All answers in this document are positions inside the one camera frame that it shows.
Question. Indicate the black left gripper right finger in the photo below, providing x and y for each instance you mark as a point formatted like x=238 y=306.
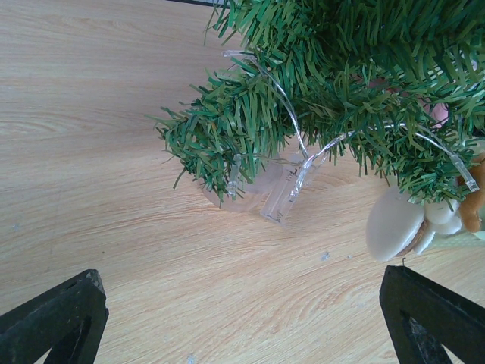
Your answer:
x=426 y=320

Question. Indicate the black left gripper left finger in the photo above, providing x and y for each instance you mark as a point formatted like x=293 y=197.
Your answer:
x=65 y=323

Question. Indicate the snowman ornament brown hat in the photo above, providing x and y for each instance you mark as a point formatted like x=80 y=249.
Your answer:
x=396 y=226

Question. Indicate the clear led string lights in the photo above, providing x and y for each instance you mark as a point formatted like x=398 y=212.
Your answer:
x=470 y=181

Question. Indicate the small green christmas tree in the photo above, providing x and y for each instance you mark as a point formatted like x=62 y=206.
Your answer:
x=324 y=54

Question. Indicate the pink felt bow ornament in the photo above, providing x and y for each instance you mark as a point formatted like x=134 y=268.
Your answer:
x=438 y=111

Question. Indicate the clear battery box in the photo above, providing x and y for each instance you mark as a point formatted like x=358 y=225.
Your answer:
x=298 y=173

